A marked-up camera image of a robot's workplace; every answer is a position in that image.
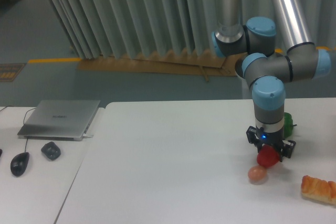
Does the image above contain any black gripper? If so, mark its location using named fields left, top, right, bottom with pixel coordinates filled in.
left=246, top=126, right=296, bottom=162

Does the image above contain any red bell pepper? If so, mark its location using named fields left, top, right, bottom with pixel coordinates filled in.
left=257, top=145, right=279, bottom=168

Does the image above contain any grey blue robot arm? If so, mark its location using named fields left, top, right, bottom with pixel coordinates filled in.
left=211, top=0, right=331, bottom=160

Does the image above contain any green bell pepper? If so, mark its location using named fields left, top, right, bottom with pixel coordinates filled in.
left=283, top=112, right=297, bottom=138

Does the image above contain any brown egg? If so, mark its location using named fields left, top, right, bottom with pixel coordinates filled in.
left=248, top=165, right=267, bottom=182

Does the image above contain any toasted bread piece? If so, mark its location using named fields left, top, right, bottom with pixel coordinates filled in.
left=301, top=175, right=335, bottom=205

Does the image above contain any pale green curtain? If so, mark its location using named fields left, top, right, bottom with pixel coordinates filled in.
left=49, top=0, right=335, bottom=59

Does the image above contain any silver closed laptop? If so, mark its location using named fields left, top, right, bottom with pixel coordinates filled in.
left=17, top=100, right=100, bottom=141

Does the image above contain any black small controller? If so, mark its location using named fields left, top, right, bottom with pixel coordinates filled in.
left=41, top=142, right=61, bottom=161

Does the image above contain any black computer mouse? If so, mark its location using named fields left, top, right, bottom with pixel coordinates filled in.
left=10, top=152, right=30, bottom=177

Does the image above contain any black mouse cable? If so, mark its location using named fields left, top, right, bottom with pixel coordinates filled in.
left=0, top=105, right=37, bottom=154

